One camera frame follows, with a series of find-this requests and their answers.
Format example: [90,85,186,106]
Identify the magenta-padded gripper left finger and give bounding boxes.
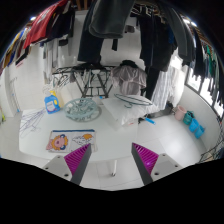
[43,144,92,185]

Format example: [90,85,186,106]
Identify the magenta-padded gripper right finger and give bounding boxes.
[131,143,182,185]

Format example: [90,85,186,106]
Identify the blue clothes peg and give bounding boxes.
[145,117,156,125]

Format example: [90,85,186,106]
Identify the round teal clip hanger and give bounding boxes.
[63,98,101,122]

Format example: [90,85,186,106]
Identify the pink bucket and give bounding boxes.
[175,105,187,121]

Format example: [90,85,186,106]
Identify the blue basket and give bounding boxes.
[189,118,205,139]

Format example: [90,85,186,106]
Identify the teal bucket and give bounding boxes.
[183,111,194,125]

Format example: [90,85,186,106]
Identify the white pillow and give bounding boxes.
[102,95,159,126]

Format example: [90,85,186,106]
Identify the blue detergent bottle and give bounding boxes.
[44,91,60,114]

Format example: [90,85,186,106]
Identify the grey shirt on rack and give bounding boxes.
[110,65,146,95]

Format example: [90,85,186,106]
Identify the black folding drying rack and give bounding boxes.
[53,63,113,98]

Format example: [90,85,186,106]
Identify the black hanging shirt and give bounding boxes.
[78,6,103,63]

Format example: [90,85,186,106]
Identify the black hanging trousers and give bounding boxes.
[139,12,175,99]

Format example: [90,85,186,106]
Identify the red hanging shirt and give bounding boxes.
[23,0,69,49]

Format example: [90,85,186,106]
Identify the dark grey hanging garment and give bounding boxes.
[89,0,135,39]

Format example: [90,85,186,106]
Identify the white wire hangers pile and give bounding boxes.
[19,108,45,138]

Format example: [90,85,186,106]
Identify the round green wire hanger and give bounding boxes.
[115,94,152,108]

